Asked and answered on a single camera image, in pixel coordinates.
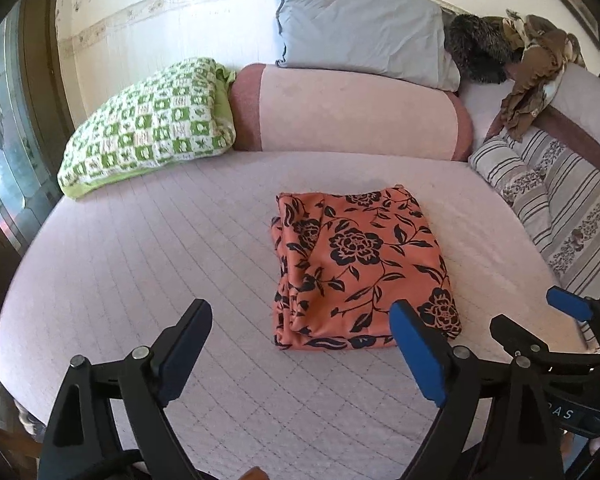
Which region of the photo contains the orange black floral cloth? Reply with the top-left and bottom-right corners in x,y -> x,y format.
271,184 -> 462,350

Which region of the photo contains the striped floral bedding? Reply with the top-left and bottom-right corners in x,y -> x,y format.
469,128 -> 600,298

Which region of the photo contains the pink quilted bed cover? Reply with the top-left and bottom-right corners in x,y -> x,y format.
0,152 -> 584,479

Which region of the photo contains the brown crumpled cloth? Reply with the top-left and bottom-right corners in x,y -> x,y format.
498,10 -> 586,142

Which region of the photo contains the stained glass window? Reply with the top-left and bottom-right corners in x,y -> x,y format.
0,4 -> 61,255

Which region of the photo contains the dark furry cushion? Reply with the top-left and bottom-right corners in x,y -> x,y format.
444,14 -> 521,84

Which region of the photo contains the pink cylindrical bolster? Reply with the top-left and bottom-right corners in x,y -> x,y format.
230,64 -> 474,162

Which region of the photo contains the green white patterned pillow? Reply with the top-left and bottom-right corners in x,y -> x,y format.
57,58 -> 236,200

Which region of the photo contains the grey pillow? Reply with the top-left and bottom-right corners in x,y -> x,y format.
276,0 -> 460,92

